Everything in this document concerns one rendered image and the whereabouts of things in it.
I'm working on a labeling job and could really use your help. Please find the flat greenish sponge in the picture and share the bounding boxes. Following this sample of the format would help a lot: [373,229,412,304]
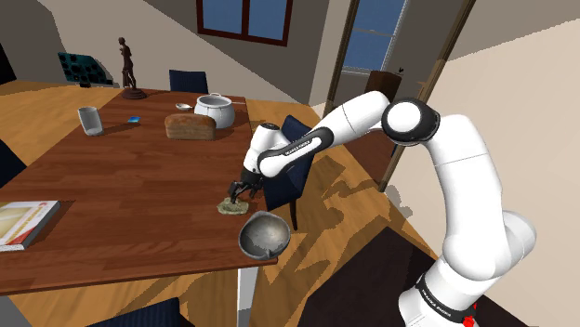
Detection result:
[217,197,251,216]

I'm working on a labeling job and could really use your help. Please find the dark blue chair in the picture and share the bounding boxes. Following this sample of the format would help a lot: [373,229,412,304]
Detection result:
[0,138,28,190]
[261,114,315,232]
[85,296,183,327]
[168,69,210,96]

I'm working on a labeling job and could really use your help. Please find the grey metal bowl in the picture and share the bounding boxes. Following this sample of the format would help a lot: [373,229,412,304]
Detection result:
[238,211,292,262]

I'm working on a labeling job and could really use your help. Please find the white pot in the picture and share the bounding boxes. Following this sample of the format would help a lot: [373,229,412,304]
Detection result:
[193,92,237,131]

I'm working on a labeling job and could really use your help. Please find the brown bread loaf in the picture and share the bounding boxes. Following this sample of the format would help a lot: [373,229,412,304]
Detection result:
[164,112,218,142]

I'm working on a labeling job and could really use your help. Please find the brown wooden table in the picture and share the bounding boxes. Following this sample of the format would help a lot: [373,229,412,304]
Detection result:
[0,87,280,298]

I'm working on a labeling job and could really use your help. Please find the dark robot stand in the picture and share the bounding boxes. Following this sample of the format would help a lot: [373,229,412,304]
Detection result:
[297,226,530,327]

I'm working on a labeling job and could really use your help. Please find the red framed window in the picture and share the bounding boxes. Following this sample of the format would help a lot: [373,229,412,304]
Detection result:
[195,0,295,47]

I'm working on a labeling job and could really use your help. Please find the grey cup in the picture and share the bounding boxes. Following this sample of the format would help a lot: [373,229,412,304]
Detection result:
[77,106,105,137]

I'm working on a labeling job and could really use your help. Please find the dark brown cabinet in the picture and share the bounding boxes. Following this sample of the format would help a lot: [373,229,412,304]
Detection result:
[363,69,403,104]

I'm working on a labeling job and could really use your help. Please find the brown figure statue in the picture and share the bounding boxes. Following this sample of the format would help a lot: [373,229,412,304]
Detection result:
[117,36,149,101]

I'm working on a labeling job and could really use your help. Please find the tall window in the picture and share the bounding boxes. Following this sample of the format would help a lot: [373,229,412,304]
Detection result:
[341,0,407,76]

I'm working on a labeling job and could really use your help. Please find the teal rack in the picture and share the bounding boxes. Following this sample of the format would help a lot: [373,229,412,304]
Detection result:
[57,51,115,87]

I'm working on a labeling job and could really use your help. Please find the white and red book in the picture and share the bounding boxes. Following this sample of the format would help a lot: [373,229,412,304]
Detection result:
[0,200,61,253]

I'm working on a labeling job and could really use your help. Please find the wooden door frame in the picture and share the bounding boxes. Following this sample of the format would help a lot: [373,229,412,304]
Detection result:
[322,0,478,194]

